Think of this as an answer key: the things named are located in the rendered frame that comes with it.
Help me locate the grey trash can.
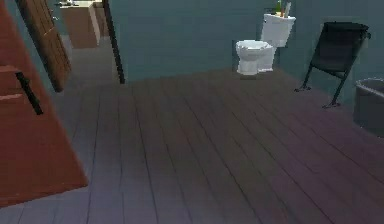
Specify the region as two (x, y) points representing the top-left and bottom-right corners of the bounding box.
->
(353, 77), (384, 138)

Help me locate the black door handle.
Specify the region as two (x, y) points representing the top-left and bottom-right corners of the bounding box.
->
(15, 71), (45, 116)

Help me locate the brown wooden room door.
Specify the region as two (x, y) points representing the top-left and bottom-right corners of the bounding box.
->
(15, 0), (73, 93)

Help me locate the red-brown room door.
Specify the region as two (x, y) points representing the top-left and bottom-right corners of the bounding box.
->
(0, 0), (90, 209)

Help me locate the white toilet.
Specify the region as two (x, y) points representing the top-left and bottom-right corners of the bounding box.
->
(235, 13), (297, 76)

